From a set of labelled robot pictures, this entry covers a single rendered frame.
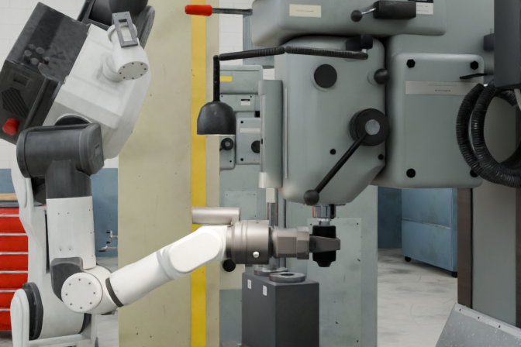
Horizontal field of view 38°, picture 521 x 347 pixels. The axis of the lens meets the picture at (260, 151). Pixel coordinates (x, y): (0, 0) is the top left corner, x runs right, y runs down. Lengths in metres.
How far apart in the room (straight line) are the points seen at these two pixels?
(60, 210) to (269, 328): 0.63
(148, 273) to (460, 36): 0.76
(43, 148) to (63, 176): 0.07
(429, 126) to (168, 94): 1.87
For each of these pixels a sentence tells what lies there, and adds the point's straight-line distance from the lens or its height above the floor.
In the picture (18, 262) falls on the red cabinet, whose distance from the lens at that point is 5.97.
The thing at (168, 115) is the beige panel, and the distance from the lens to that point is 3.18.
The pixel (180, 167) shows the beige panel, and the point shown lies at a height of 1.35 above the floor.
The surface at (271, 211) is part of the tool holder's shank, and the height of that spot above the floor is 1.25.
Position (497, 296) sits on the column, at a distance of 1.67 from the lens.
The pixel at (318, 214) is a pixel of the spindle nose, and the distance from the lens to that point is 1.49.
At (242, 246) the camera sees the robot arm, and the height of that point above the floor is 1.23.
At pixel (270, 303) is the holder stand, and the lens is 1.87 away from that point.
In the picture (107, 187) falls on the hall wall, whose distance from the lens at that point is 10.44.
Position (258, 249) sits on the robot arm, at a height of 1.22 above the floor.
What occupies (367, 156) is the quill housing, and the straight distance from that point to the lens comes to 1.43.
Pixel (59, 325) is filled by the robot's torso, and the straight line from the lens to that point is 1.97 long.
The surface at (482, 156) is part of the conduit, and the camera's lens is 1.34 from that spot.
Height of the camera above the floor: 1.41
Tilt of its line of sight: level
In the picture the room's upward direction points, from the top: straight up
